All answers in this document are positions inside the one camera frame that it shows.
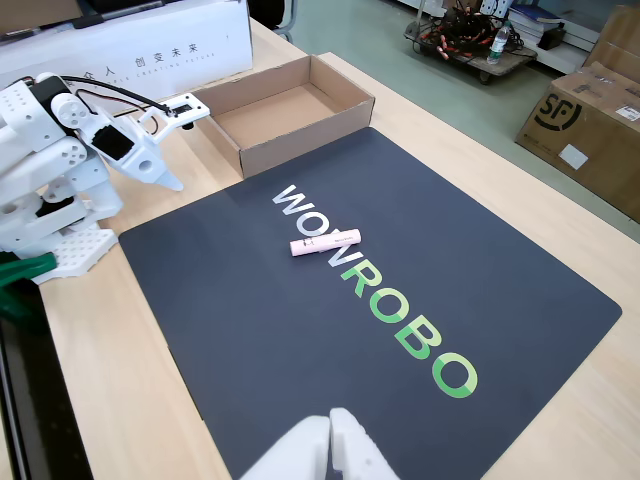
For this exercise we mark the cardboard box with SF logo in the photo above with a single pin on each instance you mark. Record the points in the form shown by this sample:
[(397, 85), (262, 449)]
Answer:
[(590, 145)]

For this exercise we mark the stack of blue books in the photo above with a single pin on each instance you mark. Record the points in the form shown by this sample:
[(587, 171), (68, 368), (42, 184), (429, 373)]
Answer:
[(530, 20)]

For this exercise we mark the long white printed box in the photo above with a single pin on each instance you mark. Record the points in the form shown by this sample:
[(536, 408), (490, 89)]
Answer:
[(150, 50)]

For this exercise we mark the plastic water bottle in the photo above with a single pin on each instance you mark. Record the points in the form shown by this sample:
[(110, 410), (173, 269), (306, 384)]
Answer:
[(499, 45)]

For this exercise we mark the open cardboard box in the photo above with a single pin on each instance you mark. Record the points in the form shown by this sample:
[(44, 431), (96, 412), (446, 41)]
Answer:
[(280, 115)]

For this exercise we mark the pink marker pen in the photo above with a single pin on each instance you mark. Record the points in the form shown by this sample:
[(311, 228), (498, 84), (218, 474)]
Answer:
[(325, 243)]

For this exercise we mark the small black box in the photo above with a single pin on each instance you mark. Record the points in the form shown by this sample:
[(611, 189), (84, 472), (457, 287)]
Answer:
[(552, 39)]

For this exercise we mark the black metal rail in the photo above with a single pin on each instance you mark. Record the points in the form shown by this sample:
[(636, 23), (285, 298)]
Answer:
[(25, 400)]

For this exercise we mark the white power strip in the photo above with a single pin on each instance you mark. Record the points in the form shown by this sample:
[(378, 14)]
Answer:
[(492, 6)]

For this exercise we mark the plain cardboard box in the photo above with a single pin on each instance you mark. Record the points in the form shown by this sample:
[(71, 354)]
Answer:
[(620, 40)]

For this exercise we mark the dark mat with WOWROBO print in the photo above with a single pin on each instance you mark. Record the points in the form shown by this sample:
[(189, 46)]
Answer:
[(250, 325)]

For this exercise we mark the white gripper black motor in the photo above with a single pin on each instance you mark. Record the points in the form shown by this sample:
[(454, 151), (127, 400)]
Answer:
[(148, 167)]

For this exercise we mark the flat wooden cart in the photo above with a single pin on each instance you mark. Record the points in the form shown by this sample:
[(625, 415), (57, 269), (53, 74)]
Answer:
[(510, 62)]

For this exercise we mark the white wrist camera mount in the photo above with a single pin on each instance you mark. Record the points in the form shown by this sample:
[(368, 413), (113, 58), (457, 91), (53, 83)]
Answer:
[(192, 111)]

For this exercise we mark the green clamp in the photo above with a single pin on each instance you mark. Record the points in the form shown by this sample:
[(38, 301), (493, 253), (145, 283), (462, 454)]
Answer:
[(25, 270)]

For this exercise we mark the dark chair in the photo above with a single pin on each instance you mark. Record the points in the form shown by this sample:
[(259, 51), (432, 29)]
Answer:
[(275, 15)]

